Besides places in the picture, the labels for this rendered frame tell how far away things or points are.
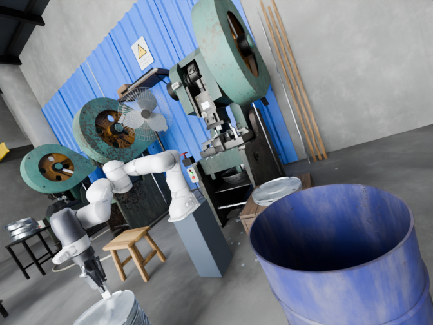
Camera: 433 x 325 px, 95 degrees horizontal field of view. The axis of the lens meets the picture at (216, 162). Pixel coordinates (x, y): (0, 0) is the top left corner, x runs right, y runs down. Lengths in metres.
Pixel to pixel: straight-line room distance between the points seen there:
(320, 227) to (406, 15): 2.43
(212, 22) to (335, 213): 1.22
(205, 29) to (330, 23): 1.73
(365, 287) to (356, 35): 2.60
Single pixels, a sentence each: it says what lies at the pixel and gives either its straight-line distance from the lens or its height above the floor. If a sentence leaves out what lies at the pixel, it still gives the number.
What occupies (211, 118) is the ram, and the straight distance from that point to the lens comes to 1.74.
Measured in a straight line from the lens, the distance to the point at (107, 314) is 1.03.
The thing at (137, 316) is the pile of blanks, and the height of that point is 0.32.
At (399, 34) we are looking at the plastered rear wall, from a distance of 2.94.
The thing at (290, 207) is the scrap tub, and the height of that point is 0.43.
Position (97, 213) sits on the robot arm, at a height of 0.71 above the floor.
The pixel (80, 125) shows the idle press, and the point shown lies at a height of 1.45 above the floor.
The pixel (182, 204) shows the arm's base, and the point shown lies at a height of 0.52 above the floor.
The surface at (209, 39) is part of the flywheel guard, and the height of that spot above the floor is 1.36.
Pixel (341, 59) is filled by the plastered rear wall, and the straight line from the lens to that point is 2.84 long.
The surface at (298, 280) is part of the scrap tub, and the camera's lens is 0.55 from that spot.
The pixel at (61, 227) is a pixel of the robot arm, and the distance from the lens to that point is 0.99.
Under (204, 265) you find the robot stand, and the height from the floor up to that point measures 0.08.
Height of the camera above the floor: 0.83
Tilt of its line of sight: 8 degrees down
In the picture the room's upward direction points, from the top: 24 degrees counter-clockwise
